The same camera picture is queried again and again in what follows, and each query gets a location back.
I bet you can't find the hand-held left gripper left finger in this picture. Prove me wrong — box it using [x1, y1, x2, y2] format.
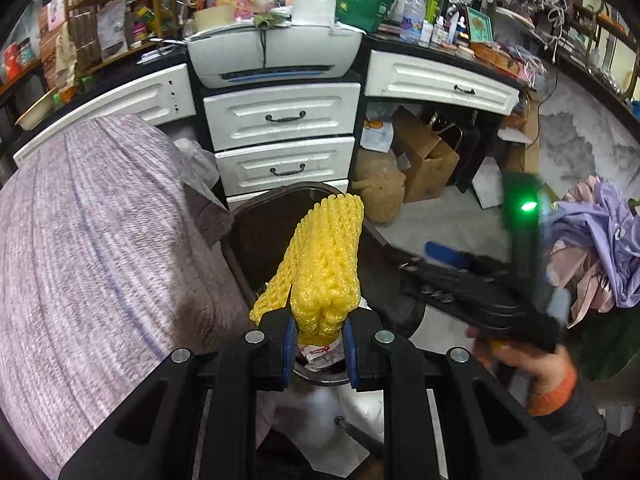
[60, 310, 298, 480]

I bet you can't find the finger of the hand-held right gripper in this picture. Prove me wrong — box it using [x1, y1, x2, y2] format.
[425, 241, 511, 273]
[397, 260, 481, 306]

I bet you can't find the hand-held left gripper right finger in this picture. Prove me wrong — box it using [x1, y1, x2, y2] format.
[342, 310, 583, 480]

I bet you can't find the red white plastic bag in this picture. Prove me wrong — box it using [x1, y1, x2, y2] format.
[297, 342, 346, 371]

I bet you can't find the yellow foam fruit net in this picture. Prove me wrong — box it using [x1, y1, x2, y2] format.
[249, 194, 365, 347]

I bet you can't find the black trash bin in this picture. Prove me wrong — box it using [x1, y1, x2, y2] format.
[222, 182, 426, 386]

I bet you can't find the person's right forearm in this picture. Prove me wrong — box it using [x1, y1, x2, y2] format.
[525, 362, 613, 480]

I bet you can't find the person's right hand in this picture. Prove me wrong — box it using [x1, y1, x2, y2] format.
[465, 327, 576, 396]

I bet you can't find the white cardboard piece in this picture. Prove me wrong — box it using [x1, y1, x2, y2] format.
[471, 156, 505, 209]

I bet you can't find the brown burlap sack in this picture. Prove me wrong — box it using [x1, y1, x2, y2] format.
[352, 149, 407, 223]

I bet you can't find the brown cardboard box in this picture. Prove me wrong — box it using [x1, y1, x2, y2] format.
[390, 106, 461, 204]

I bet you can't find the purple cloth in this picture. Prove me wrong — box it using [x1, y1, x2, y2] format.
[547, 176, 640, 328]

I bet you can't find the white bag orange print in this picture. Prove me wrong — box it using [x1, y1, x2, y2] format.
[361, 115, 393, 152]

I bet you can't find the wide white drawer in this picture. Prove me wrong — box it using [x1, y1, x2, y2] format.
[364, 50, 521, 116]

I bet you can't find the translucent plastic bag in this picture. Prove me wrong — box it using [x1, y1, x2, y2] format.
[172, 139, 221, 186]

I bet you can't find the purple striped tablecloth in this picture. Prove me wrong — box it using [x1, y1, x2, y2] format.
[0, 115, 251, 478]

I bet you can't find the clear water bottle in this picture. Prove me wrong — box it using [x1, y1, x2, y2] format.
[399, 0, 427, 43]

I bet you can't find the white printer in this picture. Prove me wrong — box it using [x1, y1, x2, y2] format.
[187, 22, 363, 88]

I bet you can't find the white paper roll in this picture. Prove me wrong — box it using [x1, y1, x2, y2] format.
[291, 0, 338, 26]

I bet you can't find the white cabinet front panel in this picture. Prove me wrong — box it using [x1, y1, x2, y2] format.
[12, 62, 197, 167]

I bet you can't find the pink plastic bag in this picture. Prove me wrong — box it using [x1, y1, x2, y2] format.
[235, 0, 281, 21]

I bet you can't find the cream bowl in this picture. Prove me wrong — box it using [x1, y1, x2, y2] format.
[15, 91, 56, 130]

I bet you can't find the brown paper coffee bag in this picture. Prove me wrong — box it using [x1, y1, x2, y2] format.
[52, 20, 78, 88]

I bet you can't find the red tin can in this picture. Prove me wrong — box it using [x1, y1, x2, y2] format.
[2, 42, 21, 81]

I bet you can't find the teal picture frame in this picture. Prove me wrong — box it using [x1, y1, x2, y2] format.
[466, 7, 495, 43]

